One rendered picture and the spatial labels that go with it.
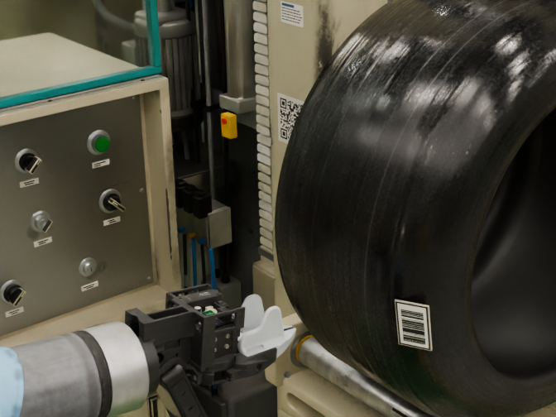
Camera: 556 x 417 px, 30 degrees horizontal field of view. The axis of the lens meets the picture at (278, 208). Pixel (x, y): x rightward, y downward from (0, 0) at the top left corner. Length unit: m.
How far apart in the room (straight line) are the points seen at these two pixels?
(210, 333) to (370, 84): 0.35
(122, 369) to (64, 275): 0.67
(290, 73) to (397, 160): 0.41
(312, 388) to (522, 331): 0.32
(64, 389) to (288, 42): 0.70
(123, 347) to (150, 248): 0.73
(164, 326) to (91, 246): 0.64
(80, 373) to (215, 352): 0.16
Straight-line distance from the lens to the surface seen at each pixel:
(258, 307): 1.15
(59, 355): 0.99
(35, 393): 0.97
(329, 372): 1.50
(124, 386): 1.01
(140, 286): 1.75
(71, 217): 1.63
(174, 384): 1.07
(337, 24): 1.45
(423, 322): 1.15
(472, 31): 1.20
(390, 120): 1.16
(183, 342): 1.07
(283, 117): 1.54
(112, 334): 1.02
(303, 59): 1.48
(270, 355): 1.13
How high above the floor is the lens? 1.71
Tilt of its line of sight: 23 degrees down
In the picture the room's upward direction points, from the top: 1 degrees counter-clockwise
